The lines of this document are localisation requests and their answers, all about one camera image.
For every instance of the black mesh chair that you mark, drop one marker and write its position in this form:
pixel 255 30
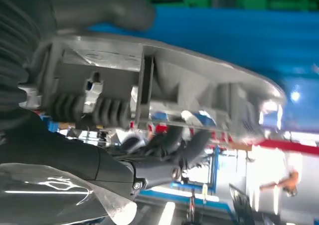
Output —
pixel 241 203

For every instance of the person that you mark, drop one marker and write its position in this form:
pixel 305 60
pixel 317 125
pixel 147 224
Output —
pixel 289 182

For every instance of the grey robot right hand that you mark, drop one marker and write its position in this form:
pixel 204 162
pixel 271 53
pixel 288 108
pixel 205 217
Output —
pixel 62 150

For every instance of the red barrier belt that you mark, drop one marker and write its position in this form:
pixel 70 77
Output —
pixel 286 146

